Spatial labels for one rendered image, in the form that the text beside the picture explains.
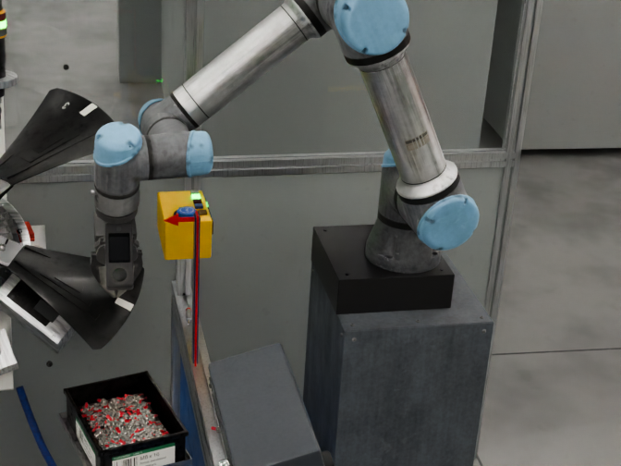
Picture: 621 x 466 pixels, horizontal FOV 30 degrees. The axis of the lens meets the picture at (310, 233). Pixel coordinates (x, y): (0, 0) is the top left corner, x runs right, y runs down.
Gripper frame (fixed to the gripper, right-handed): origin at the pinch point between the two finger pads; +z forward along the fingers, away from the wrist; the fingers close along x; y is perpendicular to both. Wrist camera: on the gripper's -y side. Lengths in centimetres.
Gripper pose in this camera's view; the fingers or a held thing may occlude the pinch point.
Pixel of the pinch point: (115, 294)
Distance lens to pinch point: 212.0
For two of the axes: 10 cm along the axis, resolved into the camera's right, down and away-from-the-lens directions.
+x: -9.7, 0.4, -2.2
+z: -1.2, 7.3, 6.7
